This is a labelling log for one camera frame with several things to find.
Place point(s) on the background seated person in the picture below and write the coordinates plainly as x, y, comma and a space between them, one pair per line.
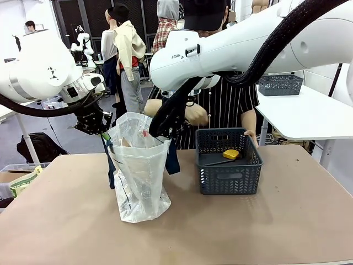
31, 27

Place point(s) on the black backpack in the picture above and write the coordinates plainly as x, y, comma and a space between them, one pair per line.
38, 149

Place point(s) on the person's left hand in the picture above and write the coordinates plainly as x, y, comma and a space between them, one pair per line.
252, 138

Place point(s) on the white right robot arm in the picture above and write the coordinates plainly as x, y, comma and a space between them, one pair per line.
248, 41

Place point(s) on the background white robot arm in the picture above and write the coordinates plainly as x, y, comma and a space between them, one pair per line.
82, 47

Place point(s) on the mannequin with cream jacket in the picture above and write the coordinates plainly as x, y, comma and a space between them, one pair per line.
128, 69

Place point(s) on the grey mesh plastic basket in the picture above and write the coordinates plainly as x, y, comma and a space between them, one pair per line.
280, 85

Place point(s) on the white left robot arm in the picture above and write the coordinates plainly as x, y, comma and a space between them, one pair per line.
41, 69

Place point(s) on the yellow tape measure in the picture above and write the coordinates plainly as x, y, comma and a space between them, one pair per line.
230, 154

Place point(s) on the mannequin with plaid shirt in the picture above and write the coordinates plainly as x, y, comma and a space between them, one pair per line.
164, 33

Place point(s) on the clear plastic storage bin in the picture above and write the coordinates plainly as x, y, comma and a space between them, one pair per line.
8, 171

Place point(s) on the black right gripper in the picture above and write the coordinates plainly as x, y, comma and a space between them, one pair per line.
180, 121

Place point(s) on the person's left forearm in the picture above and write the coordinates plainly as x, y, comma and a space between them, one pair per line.
248, 120

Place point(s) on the person in striped shirt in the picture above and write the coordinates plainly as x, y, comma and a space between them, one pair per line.
229, 107

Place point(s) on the person's right forearm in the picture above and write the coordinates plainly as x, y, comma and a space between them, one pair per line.
154, 107

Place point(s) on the dark grey plastic basket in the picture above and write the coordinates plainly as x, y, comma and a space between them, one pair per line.
229, 176

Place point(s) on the green printed paper bag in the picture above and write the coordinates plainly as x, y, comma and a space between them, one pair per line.
23, 182

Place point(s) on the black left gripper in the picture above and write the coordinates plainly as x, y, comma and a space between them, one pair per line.
89, 117

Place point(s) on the white table with pole leg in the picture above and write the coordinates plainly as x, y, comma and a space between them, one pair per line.
24, 132

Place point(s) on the white side table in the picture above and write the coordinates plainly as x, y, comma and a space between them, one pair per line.
309, 116

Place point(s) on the person's right hand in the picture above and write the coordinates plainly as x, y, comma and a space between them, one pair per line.
197, 116

